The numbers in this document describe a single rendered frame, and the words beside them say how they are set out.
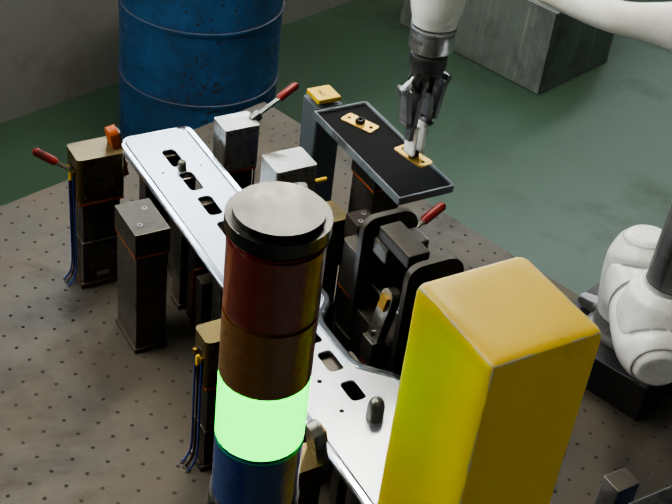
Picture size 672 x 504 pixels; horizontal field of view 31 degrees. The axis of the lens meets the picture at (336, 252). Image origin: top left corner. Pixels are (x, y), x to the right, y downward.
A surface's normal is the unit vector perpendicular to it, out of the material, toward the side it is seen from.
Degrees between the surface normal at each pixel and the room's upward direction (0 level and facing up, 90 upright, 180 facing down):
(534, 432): 90
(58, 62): 90
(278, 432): 90
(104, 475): 0
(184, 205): 0
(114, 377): 0
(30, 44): 90
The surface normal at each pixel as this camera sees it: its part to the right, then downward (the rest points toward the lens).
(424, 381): -0.87, 0.22
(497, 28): -0.70, 0.37
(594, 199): 0.11, -0.79
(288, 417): 0.57, 0.54
